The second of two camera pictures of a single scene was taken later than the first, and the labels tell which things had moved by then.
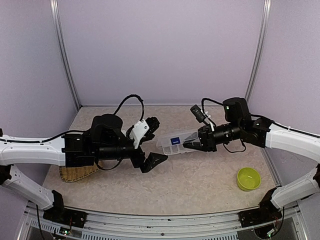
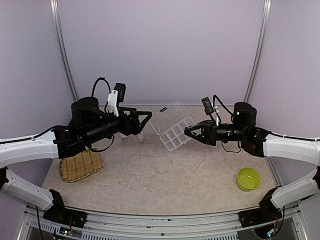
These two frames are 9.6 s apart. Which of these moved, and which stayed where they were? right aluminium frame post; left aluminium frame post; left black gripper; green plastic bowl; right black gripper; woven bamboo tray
Moved: left black gripper; right black gripper
Stayed: left aluminium frame post; woven bamboo tray; green plastic bowl; right aluminium frame post
